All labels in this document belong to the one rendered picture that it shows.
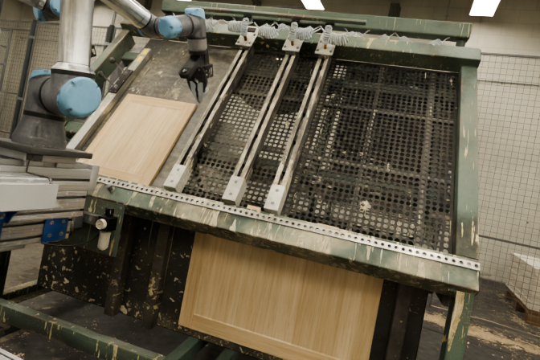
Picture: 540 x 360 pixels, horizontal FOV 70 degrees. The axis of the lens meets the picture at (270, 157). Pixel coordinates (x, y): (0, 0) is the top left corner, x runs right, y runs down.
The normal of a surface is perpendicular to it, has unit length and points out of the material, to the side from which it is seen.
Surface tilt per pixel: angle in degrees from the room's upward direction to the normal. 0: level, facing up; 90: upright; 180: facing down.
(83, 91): 97
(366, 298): 90
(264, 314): 90
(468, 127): 54
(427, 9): 90
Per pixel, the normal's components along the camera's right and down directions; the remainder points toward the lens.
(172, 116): -0.10, -0.62
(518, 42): -0.34, -0.07
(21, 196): 0.92, 0.17
